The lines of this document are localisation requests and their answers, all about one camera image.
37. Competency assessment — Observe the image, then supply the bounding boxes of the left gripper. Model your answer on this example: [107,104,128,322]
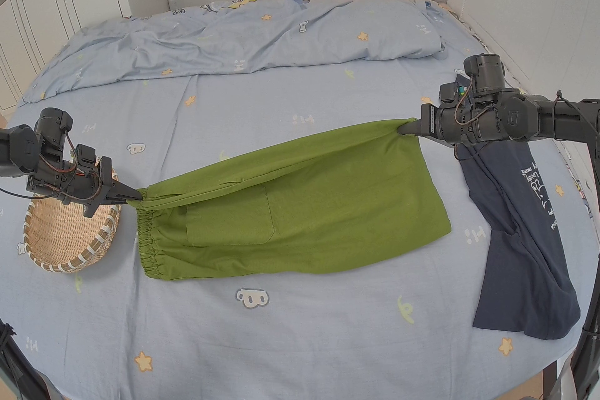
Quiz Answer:
[58,157,113,219]

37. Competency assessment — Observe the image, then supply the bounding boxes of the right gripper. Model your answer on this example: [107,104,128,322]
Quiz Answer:
[420,102,465,141]

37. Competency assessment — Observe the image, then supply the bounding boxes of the green shorts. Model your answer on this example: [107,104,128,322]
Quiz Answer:
[135,119,453,282]

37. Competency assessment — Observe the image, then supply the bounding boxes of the round woven basket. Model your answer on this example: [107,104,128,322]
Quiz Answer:
[21,166,123,275]

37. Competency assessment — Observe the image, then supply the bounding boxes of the dark blue T-shirt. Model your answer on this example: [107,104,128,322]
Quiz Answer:
[457,142,582,341]

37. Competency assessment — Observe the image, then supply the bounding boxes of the white wardrobe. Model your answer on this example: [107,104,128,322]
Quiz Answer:
[0,0,133,114]

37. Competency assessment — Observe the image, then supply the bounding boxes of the pale blue quilt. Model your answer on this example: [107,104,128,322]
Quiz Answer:
[21,0,449,104]

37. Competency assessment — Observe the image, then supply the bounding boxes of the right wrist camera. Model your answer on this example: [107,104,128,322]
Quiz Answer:
[439,82,463,105]

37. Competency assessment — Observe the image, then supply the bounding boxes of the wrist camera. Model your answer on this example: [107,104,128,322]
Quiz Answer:
[439,82,463,105]
[75,144,98,169]

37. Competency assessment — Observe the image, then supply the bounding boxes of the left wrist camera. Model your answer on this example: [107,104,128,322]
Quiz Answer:
[75,144,98,169]

